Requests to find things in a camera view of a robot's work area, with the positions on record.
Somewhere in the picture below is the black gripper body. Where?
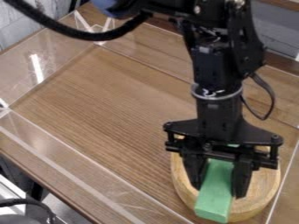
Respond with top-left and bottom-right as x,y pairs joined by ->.
163,95 -> 286,171

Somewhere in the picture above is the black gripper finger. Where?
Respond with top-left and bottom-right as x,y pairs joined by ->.
182,154 -> 209,190
232,160 -> 254,199

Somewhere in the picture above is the green rectangular block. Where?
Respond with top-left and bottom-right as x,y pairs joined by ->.
194,159 -> 234,223

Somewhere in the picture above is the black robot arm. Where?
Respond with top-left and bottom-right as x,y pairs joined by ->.
91,0 -> 284,198

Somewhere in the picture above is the brown wooden bowl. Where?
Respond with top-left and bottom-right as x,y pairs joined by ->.
171,152 -> 281,223

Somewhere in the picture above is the clear acrylic tray wall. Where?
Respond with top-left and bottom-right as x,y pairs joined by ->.
0,99 -> 194,224

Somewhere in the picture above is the black clamp with cable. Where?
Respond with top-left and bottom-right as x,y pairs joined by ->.
0,198 -> 57,224

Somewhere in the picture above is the black cable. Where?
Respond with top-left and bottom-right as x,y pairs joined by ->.
5,0 -> 154,42

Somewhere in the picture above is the clear acrylic corner bracket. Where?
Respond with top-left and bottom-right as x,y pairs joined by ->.
74,10 -> 118,46

